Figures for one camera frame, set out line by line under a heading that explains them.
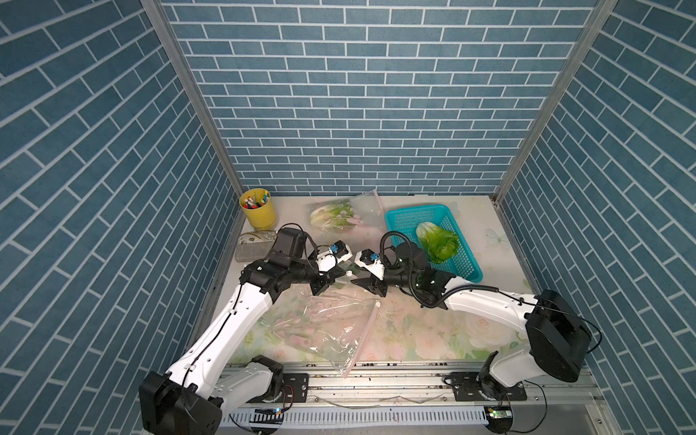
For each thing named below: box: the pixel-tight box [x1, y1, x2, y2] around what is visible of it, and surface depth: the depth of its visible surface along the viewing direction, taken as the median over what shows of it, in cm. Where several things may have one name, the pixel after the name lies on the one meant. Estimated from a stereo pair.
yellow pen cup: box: [239, 187, 277, 232], surface depth 104 cm
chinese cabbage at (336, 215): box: [309, 201, 364, 230], surface depth 107 cm
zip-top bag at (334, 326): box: [257, 293, 382, 378], surface depth 85 cm
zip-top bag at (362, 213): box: [306, 189, 387, 235], surface depth 107 cm
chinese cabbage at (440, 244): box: [415, 221, 460, 264], surface depth 98 cm
